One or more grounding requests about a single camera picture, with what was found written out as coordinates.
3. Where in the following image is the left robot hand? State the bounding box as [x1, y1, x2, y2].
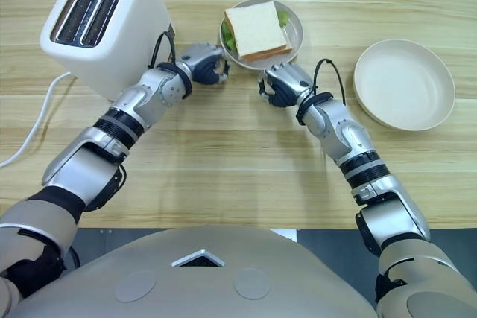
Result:
[176, 42, 231, 86]

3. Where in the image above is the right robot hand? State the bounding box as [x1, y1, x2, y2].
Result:
[257, 63, 316, 108]

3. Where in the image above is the bread slice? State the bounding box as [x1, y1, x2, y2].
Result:
[224, 0, 293, 57]
[241, 45, 294, 63]

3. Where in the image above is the green lettuce leaf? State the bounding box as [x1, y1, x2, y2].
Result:
[221, 10, 291, 52]

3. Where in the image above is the grey plate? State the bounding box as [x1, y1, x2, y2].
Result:
[218, 0, 304, 70]

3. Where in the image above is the cream toaster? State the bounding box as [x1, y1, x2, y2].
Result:
[39, 0, 176, 102]

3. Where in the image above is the cream plate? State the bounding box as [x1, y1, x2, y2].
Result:
[353, 38, 456, 132]

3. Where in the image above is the robot body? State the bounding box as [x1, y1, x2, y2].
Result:
[9, 224, 378, 318]

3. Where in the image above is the black cable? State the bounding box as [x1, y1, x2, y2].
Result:
[146, 30, 177, 70]
[296, 58, 347, 116]

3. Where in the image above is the white cord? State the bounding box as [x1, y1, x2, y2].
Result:
[0, 71, 78, 169]

